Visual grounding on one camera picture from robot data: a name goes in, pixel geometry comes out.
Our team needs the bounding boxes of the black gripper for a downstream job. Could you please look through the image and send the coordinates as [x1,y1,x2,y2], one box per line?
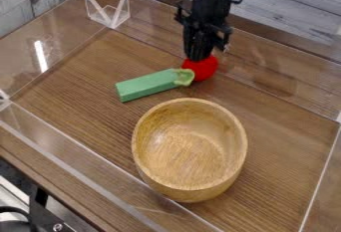
[174,0,231,62]

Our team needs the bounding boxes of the red plush strawberry green stem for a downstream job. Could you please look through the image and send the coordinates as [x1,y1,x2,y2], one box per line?
[172,56,218,87]

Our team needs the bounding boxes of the black metal stand base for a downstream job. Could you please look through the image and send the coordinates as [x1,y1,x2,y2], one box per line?
[0,188,78,232]

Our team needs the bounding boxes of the green rectangular block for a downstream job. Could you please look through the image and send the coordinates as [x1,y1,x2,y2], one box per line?
[115,69,179,103]

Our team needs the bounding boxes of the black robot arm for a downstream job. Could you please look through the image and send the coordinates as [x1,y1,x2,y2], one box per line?
[174,0,231,62]

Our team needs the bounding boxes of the wooden bowl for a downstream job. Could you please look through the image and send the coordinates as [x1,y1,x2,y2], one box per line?
[132,98,247,203]

